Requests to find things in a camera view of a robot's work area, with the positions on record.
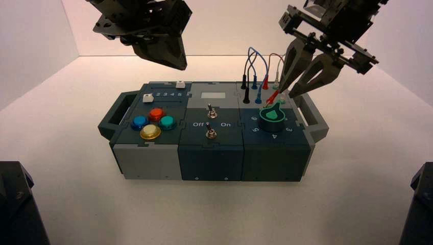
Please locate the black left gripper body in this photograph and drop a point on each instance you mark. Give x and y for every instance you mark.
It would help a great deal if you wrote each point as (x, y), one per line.
(145, 17)

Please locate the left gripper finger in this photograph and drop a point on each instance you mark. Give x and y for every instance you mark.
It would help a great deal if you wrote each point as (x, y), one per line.
(178, 50)
(155, 50)

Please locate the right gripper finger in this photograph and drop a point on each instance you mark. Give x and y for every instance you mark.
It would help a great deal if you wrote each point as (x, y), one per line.
(297, 57)
(330, 72)

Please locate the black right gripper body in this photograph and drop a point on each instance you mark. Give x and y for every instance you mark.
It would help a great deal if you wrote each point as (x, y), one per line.
(341, 23)

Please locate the white slider knob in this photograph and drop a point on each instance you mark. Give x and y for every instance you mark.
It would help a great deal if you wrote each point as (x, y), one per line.
(180, 84)
(147, 98)

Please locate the red push button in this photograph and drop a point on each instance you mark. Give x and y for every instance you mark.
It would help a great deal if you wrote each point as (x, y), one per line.
(156, 114)

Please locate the green and black rotary knob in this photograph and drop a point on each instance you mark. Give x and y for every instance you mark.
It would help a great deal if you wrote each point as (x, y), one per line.
(272, 117)

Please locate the green push button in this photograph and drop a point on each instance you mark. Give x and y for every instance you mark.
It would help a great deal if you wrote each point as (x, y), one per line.
(167, 121)

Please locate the blue push button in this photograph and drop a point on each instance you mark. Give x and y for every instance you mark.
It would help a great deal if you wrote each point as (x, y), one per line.
(139, 121)

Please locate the yellow push button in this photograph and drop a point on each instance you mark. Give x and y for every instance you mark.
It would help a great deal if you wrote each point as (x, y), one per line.
(150, 131)

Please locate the grey and teal control box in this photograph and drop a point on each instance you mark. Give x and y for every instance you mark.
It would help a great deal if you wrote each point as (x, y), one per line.
(209, 162)

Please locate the metal toggle switch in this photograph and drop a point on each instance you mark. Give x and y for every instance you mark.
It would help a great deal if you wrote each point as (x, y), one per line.
(210, 134)
(212, 114)

